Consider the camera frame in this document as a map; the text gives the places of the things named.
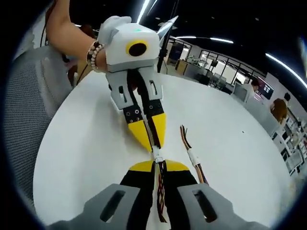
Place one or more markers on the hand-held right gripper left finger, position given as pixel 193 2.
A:
pixel 134 191

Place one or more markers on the white storage shelf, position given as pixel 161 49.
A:
pixel 291 143

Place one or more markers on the grey mesh chair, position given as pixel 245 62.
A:
pixel 33 103

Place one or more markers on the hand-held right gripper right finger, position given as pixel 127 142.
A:
pixel 182 191

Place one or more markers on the person's left hand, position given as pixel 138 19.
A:
pixel 102 60

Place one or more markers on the ceiling light strip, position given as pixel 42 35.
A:
pixel 146 10
pixel 206 38
pixel 285 63

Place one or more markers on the wall screen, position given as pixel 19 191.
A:
pixel 266 89

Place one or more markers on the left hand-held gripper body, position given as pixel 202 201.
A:
pixel 120 57

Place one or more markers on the black tripod stand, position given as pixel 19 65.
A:
pixel 164 48

